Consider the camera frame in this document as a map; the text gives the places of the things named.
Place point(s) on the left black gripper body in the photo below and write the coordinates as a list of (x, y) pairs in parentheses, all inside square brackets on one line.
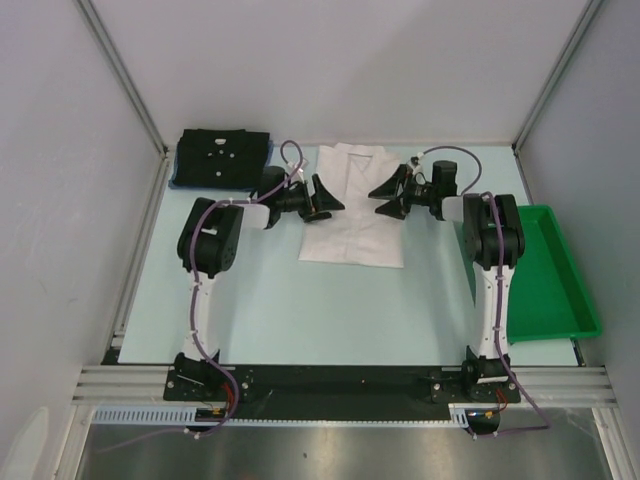
[(296, 200)]

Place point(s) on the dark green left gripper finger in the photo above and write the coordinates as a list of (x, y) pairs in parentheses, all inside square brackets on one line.
[(317, 216), (322, 200)]

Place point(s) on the aluminium frame post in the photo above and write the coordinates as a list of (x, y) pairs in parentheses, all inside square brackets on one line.
[(560, 67), (109, 50)]

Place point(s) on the aluminium front rail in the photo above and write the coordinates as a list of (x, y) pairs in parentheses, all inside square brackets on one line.
[(549, 386)]

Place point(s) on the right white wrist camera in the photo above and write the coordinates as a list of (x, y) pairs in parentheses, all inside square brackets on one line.
[(414, 164)]

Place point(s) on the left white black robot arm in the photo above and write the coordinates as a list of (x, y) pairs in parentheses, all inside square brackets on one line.
[(207, 247)]

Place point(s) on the light blue cable duct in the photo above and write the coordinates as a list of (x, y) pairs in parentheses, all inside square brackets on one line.
[(194, 417)]

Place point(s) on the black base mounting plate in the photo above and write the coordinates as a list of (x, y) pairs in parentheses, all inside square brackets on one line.
[(333, 393)]

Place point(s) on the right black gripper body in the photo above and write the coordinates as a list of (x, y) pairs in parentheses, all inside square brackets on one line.
[(416, 194)]

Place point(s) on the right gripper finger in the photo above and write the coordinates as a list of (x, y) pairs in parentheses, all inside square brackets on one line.
[(393, 187), (397, 209)]

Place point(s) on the white long sleeve shirt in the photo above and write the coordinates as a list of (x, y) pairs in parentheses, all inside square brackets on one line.
[(356, 235)]

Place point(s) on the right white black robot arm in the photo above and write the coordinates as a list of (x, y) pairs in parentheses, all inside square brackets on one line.
[(492, 240)]

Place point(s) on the left aluminium frame post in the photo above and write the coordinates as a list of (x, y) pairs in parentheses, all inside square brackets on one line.
[(109, 50)]

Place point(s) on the right aluminium frame post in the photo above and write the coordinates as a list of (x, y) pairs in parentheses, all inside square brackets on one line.
[(560, 67)]

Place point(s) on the green plastic tray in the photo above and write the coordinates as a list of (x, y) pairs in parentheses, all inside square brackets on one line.
[(547, 295)]

